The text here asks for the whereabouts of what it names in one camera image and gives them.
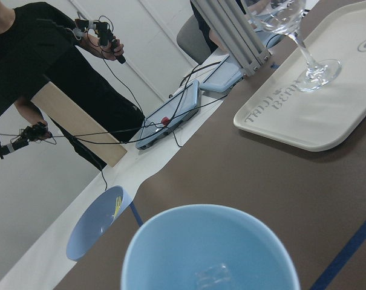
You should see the light blue plastic cup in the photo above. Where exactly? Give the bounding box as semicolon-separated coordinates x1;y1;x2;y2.
120;204;300;289

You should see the blue bowl with fork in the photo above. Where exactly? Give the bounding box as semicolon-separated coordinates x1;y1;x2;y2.
66;185;132;262

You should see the blue teach pendant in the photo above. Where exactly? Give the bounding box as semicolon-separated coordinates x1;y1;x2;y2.
136;80;200;150
199;55;244;93

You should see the yellow plastic fork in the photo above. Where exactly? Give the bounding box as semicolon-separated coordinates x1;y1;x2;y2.
113;196;122;219

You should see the grey office chair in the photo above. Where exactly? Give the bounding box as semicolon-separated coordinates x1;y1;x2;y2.
176;15;211;64

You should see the wooden plank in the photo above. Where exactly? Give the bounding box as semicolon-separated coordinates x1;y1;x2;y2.
31;82;126;167

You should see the cream bear tray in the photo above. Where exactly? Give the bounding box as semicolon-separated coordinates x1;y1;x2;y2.
234;1;366;152

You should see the seated person in black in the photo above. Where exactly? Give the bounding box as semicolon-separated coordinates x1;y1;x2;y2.
189;0;262;54

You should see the clear wine glass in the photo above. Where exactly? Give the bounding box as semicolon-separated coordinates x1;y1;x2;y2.
241;0;342;92

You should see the standing person in black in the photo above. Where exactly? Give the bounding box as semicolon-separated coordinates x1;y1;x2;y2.
0;1;146;170

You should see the aluminium frame post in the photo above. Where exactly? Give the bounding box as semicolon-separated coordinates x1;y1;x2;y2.
193;1;270;76

